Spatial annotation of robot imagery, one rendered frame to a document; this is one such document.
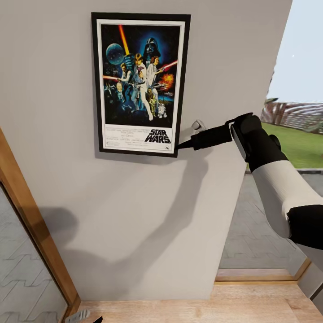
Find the poster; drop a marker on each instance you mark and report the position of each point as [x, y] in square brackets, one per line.
[140, 65]

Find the fixed window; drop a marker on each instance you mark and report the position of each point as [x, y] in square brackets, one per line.
[293, 112]

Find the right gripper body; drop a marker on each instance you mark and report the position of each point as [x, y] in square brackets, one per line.
[205, 139]

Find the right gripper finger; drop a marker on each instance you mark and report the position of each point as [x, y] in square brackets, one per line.
[187, 144]

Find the door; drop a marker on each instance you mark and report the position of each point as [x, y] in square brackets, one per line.
[35, 286]

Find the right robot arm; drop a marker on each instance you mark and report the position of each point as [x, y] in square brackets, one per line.
[293, 208]

